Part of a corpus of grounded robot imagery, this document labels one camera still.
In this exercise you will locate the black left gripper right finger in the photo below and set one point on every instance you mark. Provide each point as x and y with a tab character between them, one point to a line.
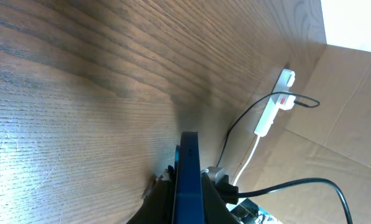
216	194

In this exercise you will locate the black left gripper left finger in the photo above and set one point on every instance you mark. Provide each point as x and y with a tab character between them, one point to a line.
158	199

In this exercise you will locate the blue Galaxy smartphone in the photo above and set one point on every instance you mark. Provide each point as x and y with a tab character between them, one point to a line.
188	202

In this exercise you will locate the brown cardboard panel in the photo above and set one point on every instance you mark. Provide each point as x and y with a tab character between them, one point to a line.
332	141

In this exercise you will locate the white power strip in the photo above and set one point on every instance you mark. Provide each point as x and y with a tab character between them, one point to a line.
282	86

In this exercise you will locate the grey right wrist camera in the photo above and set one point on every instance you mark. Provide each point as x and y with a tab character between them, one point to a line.
215	174

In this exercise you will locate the white USB wall charger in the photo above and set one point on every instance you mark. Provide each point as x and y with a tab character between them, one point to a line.
286	101

